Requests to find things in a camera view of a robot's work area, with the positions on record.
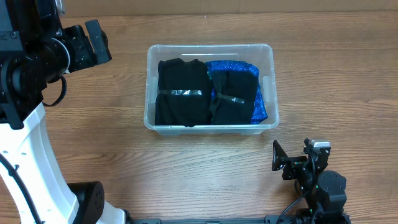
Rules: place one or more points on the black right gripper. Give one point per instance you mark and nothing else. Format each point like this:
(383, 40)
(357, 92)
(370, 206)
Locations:
(293, 163)

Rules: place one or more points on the blue sequin garment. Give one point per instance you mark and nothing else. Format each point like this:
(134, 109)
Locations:
(259, 114)

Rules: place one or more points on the black garment with tape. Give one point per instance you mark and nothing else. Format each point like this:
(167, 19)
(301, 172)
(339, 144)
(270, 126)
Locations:
(184, 94)

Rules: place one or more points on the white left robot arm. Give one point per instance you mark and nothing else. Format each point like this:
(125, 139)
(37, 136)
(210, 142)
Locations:
(36, 51)

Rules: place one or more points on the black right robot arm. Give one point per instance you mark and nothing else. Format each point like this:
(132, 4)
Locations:
(321, 192)

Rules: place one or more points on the clear plastic storage container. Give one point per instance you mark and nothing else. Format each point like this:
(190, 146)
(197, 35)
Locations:
(259, 55)

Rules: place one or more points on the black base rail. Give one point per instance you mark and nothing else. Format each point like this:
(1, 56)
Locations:
(211, 221)

